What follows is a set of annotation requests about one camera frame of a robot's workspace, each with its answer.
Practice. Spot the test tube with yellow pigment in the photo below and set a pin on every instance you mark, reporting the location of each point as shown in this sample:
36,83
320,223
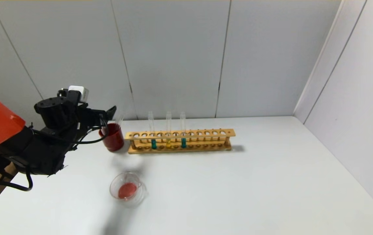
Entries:
168,143

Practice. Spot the wooden test tube rack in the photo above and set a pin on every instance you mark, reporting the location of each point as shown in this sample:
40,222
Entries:
128,136

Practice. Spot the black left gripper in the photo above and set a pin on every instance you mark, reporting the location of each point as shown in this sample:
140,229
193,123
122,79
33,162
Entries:
103,114

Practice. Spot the empty glass test tube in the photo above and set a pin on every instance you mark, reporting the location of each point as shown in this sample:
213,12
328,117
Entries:
121,117

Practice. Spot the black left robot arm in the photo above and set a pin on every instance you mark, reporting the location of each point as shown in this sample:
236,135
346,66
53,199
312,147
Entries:
42,150

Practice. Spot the dark red cup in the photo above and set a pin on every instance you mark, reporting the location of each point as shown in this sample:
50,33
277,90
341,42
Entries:
114,142

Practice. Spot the test tube with green pigment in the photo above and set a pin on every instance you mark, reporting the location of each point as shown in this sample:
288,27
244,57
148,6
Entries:
183,143

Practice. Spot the test tube with blue pigment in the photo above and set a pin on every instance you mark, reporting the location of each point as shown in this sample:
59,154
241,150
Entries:
154,144

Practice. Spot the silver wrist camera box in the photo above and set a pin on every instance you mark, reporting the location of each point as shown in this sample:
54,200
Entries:
79,93

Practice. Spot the clear glass dish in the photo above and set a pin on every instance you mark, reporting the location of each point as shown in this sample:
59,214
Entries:
127,191

